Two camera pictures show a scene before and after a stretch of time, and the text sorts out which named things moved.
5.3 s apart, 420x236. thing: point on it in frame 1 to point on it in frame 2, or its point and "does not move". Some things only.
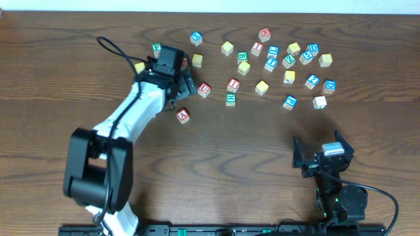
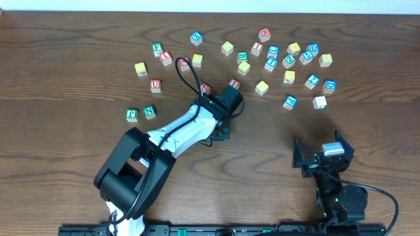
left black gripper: (189, 84) to (222, 133)
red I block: (256, 48) does not move
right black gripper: (315, 164) does not move
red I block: (233, 85) does not move
